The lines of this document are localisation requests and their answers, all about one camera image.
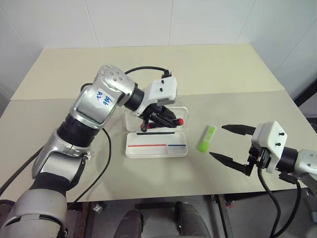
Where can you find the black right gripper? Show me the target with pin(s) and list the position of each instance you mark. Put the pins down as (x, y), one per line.
(257, 158)

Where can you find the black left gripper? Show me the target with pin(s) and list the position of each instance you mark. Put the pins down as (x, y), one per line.
(162, 110)

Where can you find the red marker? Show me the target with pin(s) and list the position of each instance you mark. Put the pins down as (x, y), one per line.
(181, 121)

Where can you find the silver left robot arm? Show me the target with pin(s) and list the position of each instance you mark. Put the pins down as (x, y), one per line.
(94, 99)

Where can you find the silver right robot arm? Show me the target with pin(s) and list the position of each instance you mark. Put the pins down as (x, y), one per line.
(307, 161)

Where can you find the green marker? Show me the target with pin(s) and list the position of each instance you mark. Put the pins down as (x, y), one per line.
(206, 140)

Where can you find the clear white pencil case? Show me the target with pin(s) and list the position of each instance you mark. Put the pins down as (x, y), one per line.
(156, 151)

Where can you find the black table leg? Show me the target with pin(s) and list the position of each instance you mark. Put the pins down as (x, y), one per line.
(223, 215)

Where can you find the dark rounded shape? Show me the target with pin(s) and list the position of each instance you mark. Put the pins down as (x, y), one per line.
(190, 220)
(130, 224)

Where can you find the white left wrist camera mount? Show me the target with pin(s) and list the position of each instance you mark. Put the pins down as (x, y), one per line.
(164, 88)

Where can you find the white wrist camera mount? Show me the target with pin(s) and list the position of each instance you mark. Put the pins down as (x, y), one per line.
(164, 88)
(272, 138)

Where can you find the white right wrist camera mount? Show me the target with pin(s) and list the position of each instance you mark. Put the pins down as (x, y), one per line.
(272, 138)

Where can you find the black metal frame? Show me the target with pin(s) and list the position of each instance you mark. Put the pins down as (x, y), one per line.
(307, 96)

